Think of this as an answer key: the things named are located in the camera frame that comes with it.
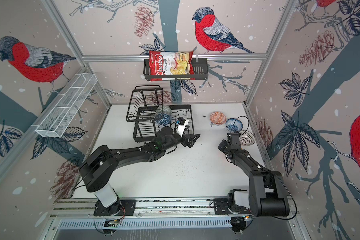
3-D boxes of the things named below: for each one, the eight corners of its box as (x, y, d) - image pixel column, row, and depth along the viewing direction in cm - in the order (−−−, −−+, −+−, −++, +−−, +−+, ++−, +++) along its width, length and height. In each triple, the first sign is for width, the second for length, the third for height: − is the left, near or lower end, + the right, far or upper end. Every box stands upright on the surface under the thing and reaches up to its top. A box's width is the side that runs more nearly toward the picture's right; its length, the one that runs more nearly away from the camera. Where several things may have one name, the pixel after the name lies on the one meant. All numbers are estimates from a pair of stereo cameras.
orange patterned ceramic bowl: (216, 128, 107) (217, 124, 104) (207, 117, 114) (208, 114, 111) (227, 123, 111) (228, 119, 107) (218, 113, 117) (219, 109, 114)
